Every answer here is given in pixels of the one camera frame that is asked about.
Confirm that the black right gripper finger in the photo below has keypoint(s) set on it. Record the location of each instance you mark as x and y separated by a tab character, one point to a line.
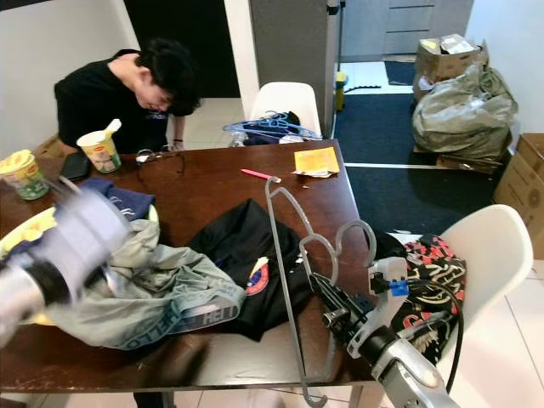
323	294
330	287

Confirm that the grey plastic hanger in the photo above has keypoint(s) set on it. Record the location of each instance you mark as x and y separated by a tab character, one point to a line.
357	223

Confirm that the black garment with round logo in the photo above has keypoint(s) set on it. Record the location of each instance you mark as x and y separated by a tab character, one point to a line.
251	246

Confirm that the grey green shorts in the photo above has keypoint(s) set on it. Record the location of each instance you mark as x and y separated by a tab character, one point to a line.
161	297

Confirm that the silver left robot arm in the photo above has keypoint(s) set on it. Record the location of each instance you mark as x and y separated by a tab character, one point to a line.
21	297

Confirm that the blue plastic hanger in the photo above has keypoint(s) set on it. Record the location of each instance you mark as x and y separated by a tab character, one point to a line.
263	127

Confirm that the red black patterned garment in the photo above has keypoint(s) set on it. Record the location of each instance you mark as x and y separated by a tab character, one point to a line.
433	263

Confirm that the navy carpet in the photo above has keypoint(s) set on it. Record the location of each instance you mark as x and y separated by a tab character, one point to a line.
391	200

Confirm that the yellow paper sheet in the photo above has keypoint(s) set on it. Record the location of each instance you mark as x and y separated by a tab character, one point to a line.
316	160

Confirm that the pink pen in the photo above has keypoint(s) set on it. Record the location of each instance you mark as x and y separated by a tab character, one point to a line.
259	174

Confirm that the white plastic chair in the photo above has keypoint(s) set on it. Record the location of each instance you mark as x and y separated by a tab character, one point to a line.
493	246
289	98

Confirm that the yellow bottle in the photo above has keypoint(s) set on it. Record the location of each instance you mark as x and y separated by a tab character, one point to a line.
340	89

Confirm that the navy garment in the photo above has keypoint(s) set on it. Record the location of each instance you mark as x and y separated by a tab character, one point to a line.
127	200

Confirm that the olive garbage bag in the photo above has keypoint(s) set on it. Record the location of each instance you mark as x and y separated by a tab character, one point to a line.
463	115

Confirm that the stacked cardboard boxes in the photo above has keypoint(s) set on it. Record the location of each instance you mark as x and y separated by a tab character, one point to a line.
527	183

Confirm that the yellow plastic basin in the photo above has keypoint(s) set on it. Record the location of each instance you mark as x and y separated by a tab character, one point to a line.
30	225

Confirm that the black eyeglasses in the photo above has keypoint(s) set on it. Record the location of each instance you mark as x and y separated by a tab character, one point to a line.
143	156

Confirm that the yellow green noodle cup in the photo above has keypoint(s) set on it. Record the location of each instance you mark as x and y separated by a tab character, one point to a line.
99	153
24	178

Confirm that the grey partition panel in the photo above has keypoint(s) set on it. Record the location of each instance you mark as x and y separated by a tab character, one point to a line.
289	38

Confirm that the open cardboard box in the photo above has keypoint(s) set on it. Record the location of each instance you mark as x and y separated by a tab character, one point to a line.
442	59

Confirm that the grey cabinet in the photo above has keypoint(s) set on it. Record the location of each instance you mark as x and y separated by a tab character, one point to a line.
399	21

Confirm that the black phone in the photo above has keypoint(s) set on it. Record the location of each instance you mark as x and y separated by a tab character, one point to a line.
75	166

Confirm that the person in black shirt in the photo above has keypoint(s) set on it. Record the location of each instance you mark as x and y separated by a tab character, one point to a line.
102	98

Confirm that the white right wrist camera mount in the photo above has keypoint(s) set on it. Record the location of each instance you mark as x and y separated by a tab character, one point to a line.
378	319

